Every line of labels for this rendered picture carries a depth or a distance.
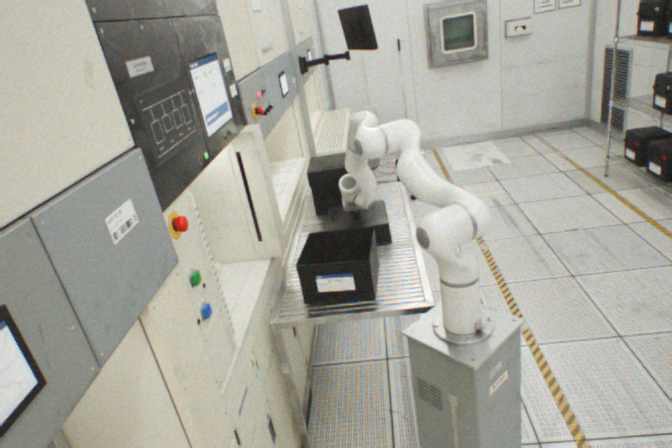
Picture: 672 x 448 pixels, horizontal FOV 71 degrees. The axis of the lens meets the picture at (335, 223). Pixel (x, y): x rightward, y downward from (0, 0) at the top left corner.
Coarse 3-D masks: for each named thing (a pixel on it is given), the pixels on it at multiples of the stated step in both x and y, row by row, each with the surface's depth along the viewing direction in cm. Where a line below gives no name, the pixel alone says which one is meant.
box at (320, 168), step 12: (324, 156) 269; (336, 156) 265; (312, 168) 252; (324, 168) 249; (336, 168) 245; (312, 180) 248; (324, 180) 248; (336, 180) 248; (312, 192) 252; (324, 192) 251; (336, 192) 251; (324, 204) 254; (336, 204) 254
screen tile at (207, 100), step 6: (198, 72) 140; (198, 78) 140; (204, 78) 145; (198, 84) 139; (204, 84) 144; (210, 90) 149; (204, 96) 143; (210, 96) 148; (204, 102) 142; (210, 102) 147; (204, 108) 141
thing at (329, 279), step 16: (320, 240) 198; (336, 240) 197; (352, 240) 196; (368, 240) 195; (304, 256) 186; (320, 256) 202; (336, 256) 200; (352, 256) 199; (368, 256) 198; (304, 272) 174; (320, 272) 173; (336, 272) 172; (352, 272) 171; (368, 272) 170; (304, 288) 177; (320, 288) 176; (336, 288) 175; (352, 288) 174; (368, 288) 173
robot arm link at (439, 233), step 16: (448, 208) 136; (432, 224) 132; (448, 224) 132; (464, 224) 133; (432, 240) 132; (448, 240) 132; (464, 240) 135; (432, 256) 138; (448, 256) 134; (464, 256) 141; (448, 272) 140; (464, 272) 139
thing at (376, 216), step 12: (384, 204) 230; (336, 216) 227; (348, 216) 224; (360, 216) 222; (372, 216) 220; (384, 216) 218; (336, 228) 214; (348, 228) 212; (384, 228) 211; (384, 240) 214
